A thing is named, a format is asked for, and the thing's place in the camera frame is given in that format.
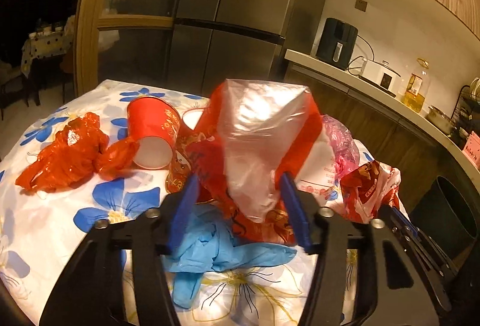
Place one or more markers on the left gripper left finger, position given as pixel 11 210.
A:
pixel 177 211

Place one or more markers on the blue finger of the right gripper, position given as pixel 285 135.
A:
pixel 401 225

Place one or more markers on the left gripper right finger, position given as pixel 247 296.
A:
pixel 302 208

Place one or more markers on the blue rubber glove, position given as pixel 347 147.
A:
pixel 210 246

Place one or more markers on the red white plastic bag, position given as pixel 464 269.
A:
pixel 258 130

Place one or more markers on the black round trash bin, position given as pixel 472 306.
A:
pixel 445 216

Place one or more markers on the white kitchen countertop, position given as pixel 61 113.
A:
pixel 367 93

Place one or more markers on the red paper cup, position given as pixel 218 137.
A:
pixel 180 166
pixel 154 125

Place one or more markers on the pink plastic bag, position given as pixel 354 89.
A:
pixel 346 153

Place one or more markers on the wooden lower cabinets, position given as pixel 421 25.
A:
pixel 419 158

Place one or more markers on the steel pot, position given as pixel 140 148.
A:
pixel 440 120

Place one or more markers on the floral white blue tablecloth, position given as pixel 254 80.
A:
pixel 41 230

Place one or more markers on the black dish rack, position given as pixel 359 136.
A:
pixel 466 114

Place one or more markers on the crumpled red plastic bag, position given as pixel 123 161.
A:
pixel 80 150

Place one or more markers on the cooking oil bottle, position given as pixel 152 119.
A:
pixel 417 86

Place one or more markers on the white rice cooker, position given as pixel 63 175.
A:
pixel 381 75

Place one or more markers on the black air fryer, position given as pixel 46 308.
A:
pixel 337 43

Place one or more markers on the wooden glass sliding door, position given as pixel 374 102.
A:
pixel 124 40

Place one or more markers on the grey steel refrigerator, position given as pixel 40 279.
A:
pixel 214 40

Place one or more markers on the polka dot covered table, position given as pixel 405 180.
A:
pixel 43 44

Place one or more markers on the wall power socket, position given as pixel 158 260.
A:
pixel 361 5

